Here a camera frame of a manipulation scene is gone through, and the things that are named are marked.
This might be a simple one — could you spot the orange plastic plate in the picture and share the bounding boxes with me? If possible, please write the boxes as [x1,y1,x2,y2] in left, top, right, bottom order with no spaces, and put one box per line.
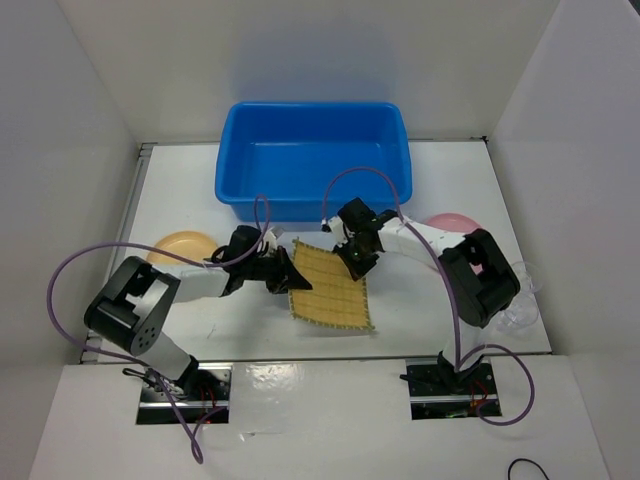
[154,230,218,262]

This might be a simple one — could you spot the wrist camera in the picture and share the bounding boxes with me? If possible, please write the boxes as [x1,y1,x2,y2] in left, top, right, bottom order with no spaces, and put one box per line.
[262,227,284,250]
[321,216,348,245]

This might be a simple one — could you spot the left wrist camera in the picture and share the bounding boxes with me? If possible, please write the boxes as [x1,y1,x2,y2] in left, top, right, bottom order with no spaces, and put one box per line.
[262,227,284,250]

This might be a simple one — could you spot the black cable loop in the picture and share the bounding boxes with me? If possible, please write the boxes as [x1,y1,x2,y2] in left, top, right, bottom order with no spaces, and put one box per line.
[508,457,551,480]

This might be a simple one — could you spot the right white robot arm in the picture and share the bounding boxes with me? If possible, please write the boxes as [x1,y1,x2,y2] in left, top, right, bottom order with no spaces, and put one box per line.
[322,198,521,393]

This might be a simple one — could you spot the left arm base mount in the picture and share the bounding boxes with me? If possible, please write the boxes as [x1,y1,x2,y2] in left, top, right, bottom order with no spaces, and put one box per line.
[122,363,232,425]

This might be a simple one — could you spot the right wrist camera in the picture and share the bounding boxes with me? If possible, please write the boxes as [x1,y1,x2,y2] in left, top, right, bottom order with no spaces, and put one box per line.
[321,216,348,245]

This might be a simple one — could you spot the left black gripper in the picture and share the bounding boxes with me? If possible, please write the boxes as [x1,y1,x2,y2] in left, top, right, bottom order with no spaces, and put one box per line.
[243,246,311,295]

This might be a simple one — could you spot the woven bamboo mat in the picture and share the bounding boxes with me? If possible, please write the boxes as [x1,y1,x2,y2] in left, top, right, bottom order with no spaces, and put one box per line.
[289,239,375,332]

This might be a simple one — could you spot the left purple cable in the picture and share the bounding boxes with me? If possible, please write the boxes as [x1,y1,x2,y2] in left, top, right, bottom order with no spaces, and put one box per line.
[46,193,274,465]

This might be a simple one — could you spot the clear plastic cup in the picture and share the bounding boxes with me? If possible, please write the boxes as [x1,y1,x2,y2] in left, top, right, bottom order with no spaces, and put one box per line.
[495,261,543,337]

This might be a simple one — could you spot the pink plastic plate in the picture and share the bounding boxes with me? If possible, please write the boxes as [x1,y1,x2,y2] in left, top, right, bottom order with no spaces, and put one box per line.
[422,213,481,234]

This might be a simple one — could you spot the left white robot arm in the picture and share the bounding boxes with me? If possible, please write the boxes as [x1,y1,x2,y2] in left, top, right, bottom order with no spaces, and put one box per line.
[84,225,312,400]

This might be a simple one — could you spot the blue plastic bin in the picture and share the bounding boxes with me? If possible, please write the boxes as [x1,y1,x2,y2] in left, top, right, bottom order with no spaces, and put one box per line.
[214,102,413,223]

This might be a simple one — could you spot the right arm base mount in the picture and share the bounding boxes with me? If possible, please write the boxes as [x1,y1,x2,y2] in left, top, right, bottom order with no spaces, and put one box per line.
[399,358,502,420]

